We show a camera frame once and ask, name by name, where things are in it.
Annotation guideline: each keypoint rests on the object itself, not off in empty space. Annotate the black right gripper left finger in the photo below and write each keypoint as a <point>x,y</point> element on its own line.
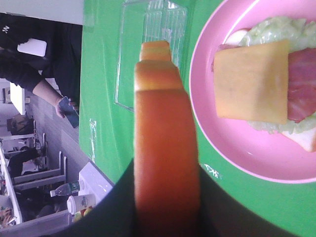
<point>113,216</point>

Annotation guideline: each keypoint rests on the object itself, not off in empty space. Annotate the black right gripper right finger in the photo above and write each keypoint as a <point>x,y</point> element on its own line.
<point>221,215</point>

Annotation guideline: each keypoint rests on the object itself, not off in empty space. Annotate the yellow cheese slice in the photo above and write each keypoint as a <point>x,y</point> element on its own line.
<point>251,82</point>

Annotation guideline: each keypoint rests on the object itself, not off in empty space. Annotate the bacon strip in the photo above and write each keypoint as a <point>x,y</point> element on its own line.
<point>302,84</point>

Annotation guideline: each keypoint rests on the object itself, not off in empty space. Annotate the green lettuce leaf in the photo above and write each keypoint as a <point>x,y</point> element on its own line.
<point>302,35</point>

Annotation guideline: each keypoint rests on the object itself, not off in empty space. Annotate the white table edge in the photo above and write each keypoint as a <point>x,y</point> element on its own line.
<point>94,182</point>

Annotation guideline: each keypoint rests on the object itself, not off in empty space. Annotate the white paper cup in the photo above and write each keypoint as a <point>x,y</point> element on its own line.
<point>78,203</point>

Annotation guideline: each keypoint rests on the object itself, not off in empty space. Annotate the white background desk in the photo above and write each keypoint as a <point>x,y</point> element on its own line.
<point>29,181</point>

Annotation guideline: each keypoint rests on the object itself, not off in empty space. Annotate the clear plastic water bottle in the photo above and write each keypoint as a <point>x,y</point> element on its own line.
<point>66,189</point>

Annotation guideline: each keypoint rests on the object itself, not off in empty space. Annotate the pink round plate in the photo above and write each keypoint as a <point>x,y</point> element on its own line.
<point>271,157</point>

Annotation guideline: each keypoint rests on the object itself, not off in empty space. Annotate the clear plastic film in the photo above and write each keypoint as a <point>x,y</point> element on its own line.
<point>93,138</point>

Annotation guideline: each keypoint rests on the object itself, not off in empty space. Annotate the dark smartphone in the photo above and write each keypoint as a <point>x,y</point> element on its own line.
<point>69,112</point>

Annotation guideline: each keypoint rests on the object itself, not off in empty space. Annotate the person in black clothes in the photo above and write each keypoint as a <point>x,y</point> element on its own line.
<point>51,77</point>

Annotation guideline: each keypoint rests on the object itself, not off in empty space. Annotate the left clear plastic container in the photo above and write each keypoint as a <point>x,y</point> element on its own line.
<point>144,21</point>

